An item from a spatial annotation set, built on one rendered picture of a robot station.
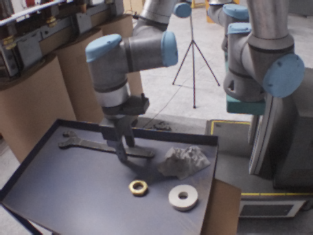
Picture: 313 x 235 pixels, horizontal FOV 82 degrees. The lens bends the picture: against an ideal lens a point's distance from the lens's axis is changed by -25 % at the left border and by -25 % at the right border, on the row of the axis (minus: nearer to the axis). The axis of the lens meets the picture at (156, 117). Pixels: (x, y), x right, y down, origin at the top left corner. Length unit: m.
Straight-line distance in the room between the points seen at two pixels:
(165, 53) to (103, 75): 0.15
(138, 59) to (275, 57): 0.36
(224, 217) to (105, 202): 0.34
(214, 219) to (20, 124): 0.91
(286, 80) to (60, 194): 0.73
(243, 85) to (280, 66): 0.26
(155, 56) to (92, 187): 0.40
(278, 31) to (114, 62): 0.42
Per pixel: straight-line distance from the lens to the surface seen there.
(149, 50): 0.52
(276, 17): 0.61
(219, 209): 0.68
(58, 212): 0.66
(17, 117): 1.09
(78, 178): 0.71
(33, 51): 1.09
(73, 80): 1.35
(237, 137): 1.60
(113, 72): 0.53
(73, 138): 0.83
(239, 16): 1.23
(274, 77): 0.62
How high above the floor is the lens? 1.37
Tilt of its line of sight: 36 degrees down
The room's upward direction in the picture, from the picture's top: 8 degrees counter-clockwise
